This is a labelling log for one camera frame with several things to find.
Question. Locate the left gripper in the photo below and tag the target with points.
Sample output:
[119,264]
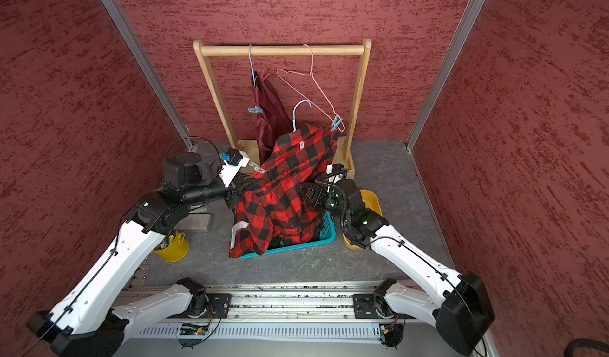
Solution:
[235,190]

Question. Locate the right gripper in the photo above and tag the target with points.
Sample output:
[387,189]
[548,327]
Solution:
[321,191]

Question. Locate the white clothespin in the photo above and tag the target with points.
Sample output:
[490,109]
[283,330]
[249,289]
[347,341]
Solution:
[256,168]

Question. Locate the red black plaid shirt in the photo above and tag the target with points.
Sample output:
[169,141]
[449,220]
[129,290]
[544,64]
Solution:
[270,207]

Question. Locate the pink wire hanger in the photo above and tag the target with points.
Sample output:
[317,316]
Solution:
[312,94]

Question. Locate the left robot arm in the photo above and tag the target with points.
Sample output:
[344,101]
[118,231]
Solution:
[85,322]

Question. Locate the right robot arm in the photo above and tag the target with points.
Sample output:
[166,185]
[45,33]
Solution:
[418,271]

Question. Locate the teal plastic basket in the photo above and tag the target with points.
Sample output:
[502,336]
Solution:
[324,233]

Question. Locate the grey metal tin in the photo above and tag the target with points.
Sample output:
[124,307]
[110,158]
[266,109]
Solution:
[195,222]

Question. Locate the yellow plastic tray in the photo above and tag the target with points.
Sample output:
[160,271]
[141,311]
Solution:
[370,201]

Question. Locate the wooden clothes rack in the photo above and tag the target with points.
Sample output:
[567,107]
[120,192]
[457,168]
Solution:
[343,151]

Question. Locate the yellow cup with tools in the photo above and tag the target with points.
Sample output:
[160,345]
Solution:
[173,248]

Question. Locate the maroon satin shirt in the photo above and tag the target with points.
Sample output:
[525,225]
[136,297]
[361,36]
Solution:
[273,123]

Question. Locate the teal clothespin on plaid shirt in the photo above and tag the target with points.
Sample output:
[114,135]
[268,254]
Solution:
[255,110]

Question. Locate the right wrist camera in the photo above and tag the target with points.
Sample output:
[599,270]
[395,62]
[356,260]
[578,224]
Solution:
[335,173]

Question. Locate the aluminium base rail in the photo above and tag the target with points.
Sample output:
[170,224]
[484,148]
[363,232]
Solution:
[364,312]

